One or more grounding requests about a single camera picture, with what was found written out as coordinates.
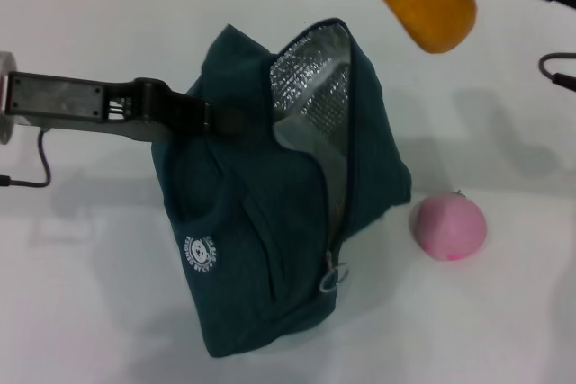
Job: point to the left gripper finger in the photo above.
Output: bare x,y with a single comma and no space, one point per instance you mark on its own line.
216,123

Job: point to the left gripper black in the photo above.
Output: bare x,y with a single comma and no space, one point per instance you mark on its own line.
67,100

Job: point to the clear food container blue rim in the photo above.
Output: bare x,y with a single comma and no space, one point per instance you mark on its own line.
306,141

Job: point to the yellow banana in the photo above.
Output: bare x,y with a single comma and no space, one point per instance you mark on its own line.
427,2

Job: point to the dark teal lunch bag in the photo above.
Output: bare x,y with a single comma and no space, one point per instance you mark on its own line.
270,231

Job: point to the pink toy peach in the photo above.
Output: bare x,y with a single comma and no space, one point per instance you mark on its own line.
450,226

